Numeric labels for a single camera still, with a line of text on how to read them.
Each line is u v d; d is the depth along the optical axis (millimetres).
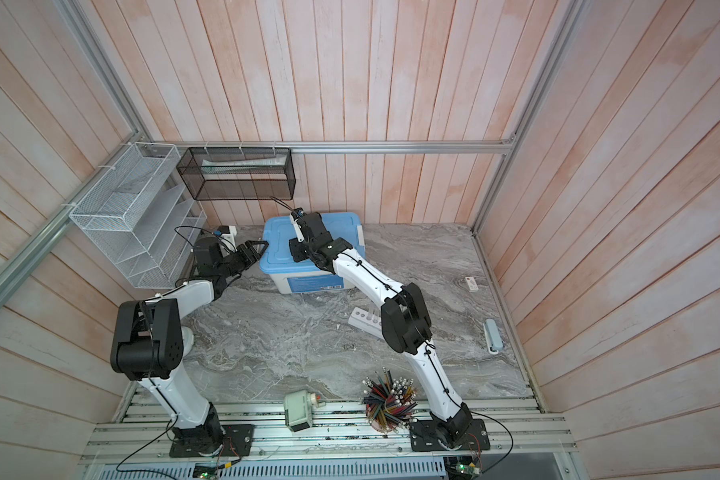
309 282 957
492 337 880
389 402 681
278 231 974
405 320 571
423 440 730
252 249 857
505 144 929
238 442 732
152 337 492
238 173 1040
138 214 718
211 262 749
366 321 905
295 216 818
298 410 733
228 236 865
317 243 717
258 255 857
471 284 1034
